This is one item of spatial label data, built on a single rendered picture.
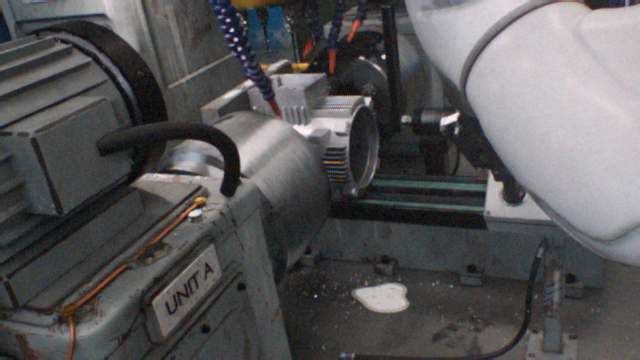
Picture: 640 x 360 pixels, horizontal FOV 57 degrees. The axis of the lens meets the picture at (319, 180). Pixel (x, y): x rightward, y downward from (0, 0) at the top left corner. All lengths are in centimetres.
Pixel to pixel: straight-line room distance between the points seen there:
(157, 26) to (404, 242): 60
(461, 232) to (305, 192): 34
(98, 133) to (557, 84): 36
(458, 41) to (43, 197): 34
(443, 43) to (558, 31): 8
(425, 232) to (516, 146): 71
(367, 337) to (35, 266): 58
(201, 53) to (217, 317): 71
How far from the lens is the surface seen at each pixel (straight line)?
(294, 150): 87
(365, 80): 131
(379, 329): 101
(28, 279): 56
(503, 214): 80
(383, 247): 114
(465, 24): 43
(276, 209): 79
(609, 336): 101
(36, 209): 54
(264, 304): 75
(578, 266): 108
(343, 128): 104
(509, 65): 40
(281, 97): 110
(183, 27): 120
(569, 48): 39
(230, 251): 67
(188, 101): 119
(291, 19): 106
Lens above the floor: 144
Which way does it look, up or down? 25 degrees down
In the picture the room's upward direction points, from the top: 9 degrees counter-clockwise
